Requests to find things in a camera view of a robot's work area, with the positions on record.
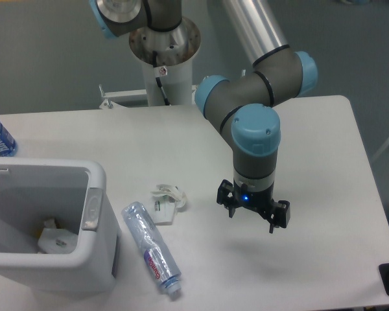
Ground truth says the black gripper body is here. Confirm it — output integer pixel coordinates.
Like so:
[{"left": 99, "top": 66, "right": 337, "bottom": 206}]
[{"left": 228, "top": 184, "right": 274, "bottom": 218}]

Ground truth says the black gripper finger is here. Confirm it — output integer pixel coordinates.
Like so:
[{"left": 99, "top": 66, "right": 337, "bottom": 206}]
[
  {"left": 217, "top": 179, "right": 237, "bottom": 218},
  {"left": 262, "top": 200, "right": 290, "bottom": 233}
]

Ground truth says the white paper wrapper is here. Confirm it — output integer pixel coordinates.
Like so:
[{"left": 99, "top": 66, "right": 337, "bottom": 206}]
[{"left": 148, "top": 184, "right": 187, "bottom": 225}]

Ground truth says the crushed clear plastic bottle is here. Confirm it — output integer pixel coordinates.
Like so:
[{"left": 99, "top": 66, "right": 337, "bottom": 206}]
[{"left": 121, "top": 202, "right": 182, "bottom": 300}]

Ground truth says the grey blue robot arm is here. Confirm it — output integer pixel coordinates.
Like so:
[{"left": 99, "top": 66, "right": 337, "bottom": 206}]
[{"left": 90, "top": 1, "right": 318, "bottom": 229}]

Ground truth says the white trash inside can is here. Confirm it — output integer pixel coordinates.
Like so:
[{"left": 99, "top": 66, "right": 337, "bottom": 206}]
[{"left": 38, "top": 218, "right": 78, "bottom": 255}]

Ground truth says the white trash can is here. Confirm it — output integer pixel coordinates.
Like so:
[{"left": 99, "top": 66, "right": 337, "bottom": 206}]
[{"left": 0, "top": 157, "right": 121, "bottom": 292}]

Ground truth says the white left table clamp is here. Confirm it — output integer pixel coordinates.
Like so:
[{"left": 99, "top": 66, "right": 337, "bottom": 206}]
[{"left": 99, "top": 84, "right": 148, "bottom": 109}]

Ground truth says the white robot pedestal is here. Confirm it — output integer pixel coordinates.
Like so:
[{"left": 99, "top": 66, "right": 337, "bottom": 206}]
[{"left": 129, "top": 17, "right": 201, "bottom": 106}]

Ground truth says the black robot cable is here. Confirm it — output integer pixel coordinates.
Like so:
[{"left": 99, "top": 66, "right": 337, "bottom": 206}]
[{"left": 151, "top": 50, "right": 171, "bottom": 106}]

